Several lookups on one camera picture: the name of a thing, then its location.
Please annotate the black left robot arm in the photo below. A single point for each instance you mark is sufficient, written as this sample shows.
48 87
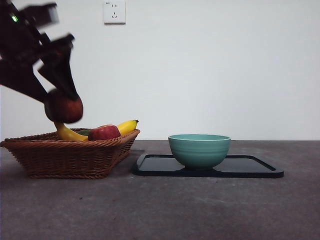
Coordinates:
17 37

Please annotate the black rectangular tray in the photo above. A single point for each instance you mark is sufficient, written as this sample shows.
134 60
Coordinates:
155 166

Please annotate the teal ribbed bowl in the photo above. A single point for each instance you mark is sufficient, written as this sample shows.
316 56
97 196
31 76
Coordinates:
199 155

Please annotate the green fruit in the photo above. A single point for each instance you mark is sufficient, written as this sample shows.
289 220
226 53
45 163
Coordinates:
84 132

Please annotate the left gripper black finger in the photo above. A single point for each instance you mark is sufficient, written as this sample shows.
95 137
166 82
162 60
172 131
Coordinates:
20 77
62 75

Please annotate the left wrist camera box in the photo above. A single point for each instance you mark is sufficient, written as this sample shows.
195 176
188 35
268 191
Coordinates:
47 15

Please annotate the brown wicker basket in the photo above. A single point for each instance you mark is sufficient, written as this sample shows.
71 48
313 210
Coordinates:
67 160

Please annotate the white wall socket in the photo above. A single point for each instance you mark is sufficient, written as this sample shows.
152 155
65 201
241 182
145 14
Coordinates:
114 12

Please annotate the red apple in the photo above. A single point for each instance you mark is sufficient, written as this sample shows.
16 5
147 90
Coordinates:
103 132

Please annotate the yellow banana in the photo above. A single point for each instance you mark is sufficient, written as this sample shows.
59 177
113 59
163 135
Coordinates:
68 133

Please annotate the dark purple plum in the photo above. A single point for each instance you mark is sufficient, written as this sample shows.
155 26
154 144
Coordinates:
65 108

